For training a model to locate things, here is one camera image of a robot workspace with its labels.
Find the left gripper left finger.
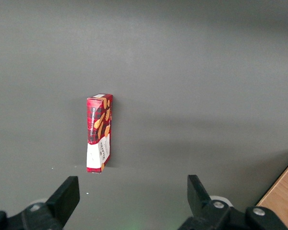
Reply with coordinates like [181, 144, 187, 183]
[21, 176, 81, 230]

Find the red shortbread cookie box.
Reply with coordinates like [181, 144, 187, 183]
[85, 93, 114, 173]

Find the wooden drawer cabinet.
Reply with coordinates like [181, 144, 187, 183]
[255, 154, 288, 230]

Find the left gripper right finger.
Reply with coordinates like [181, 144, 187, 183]
[182, 174, 233, 230]

